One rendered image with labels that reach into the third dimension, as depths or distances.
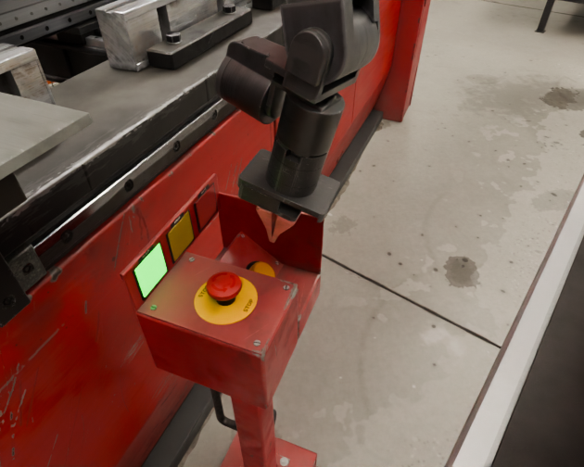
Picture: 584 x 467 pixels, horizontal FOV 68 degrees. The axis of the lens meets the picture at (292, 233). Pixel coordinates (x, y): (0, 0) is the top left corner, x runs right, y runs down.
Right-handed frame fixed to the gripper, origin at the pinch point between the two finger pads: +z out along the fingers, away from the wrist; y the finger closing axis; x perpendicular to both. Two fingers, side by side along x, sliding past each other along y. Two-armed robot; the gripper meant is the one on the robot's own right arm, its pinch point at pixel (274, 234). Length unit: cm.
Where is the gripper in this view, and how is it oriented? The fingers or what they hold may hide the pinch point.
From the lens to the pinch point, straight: 54.9
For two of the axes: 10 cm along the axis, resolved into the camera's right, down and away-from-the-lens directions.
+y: -9.1, -4.1, 0.9
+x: -3.5, 6.2, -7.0
